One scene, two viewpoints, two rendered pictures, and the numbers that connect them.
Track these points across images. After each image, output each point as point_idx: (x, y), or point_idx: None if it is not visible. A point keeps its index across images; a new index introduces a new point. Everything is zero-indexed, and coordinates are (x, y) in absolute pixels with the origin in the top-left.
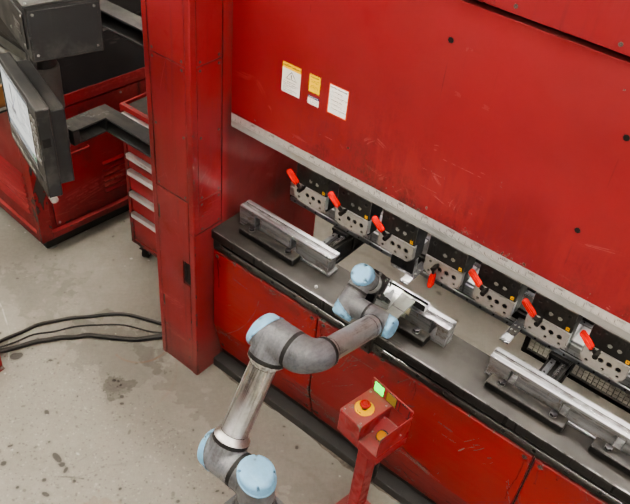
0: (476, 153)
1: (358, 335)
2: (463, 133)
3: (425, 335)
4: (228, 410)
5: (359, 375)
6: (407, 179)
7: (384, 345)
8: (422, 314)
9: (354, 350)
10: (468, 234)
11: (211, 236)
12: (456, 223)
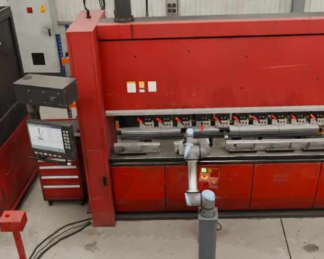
0: (205, 80)
1: (207, 143)
2: (199, 76)
3: None
4: (189, 182)
5: (186, 178)
6: (183, 99)
7: None
8: None
9: (182, 169)
10: (209, 107)
11: (109, 162)
12: (204, 105)
